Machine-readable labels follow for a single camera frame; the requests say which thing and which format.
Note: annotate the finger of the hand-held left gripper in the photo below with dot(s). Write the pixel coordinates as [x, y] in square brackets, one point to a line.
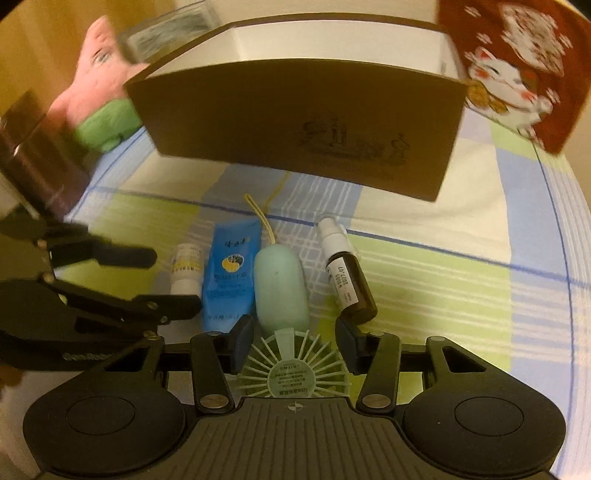
[175, 304]
[129, 256]

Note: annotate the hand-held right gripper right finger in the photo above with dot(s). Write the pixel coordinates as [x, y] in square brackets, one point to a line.
[346, 342]

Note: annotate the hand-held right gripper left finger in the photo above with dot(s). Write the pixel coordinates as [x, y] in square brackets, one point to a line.
[242, 338]

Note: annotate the small white bottle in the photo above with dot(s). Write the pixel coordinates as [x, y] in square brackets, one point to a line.
[187, 267]

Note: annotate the mint green handheld fan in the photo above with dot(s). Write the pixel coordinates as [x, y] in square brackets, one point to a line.
[281, 290]

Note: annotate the brown cardboard box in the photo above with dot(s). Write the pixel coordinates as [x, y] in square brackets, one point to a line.
[277, 115]

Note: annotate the person's left hand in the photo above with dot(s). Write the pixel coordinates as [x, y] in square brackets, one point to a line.
[9, 381]

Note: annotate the brown spray bottle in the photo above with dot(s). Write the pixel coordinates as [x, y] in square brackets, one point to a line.
[351, 286]

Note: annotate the blue squeeze tube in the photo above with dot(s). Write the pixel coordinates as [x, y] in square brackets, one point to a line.
[228, 277]

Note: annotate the checked green blue cloth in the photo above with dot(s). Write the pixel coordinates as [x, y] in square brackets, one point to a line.
[438, 277]

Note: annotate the dark glossy brown object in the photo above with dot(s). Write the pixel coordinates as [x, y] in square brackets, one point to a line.
[41, 152]

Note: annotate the pink starfish plush toy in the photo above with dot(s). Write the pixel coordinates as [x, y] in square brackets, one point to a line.
[97, 83]

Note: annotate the red cat print cushion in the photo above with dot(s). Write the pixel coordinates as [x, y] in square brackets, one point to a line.
[531, 69]

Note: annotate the glass picture frame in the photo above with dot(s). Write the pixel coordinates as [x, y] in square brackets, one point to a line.
[161, 32]

